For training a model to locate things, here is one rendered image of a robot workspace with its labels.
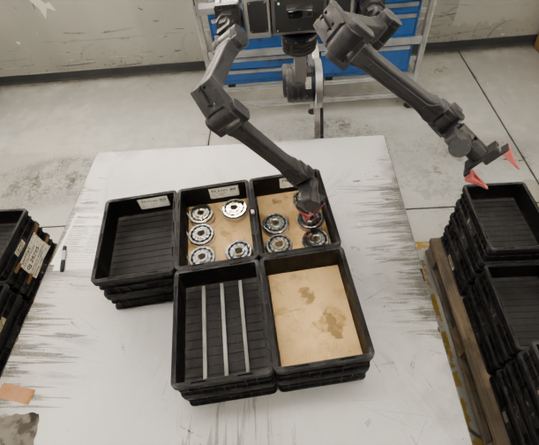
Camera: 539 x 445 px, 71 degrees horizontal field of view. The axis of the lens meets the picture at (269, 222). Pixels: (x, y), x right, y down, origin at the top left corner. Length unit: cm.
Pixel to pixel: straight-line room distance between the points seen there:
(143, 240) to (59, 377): 57
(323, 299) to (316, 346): 17
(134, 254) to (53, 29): 330
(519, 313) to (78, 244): 201
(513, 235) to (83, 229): 205
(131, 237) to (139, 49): 295
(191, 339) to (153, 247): 44
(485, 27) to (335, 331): 373
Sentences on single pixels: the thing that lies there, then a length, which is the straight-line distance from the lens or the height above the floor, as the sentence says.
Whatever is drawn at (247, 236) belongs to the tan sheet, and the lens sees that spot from 153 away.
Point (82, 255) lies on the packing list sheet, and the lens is 190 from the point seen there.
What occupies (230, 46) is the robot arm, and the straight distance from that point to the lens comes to 134.
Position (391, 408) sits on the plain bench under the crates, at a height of 70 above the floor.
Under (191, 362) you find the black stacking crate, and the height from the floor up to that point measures 83.
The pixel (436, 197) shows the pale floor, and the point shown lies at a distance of 289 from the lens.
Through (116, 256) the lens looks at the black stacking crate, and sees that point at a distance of 165.
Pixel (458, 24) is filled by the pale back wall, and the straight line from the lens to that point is 444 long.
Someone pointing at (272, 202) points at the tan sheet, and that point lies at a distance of 163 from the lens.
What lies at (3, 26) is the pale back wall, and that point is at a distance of 482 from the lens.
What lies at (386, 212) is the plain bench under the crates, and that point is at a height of 70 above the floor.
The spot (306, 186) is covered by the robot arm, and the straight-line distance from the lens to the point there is 133.
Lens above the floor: 205
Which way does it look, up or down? 51 degrees down
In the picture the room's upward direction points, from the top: 8 degrees counter-clockwise
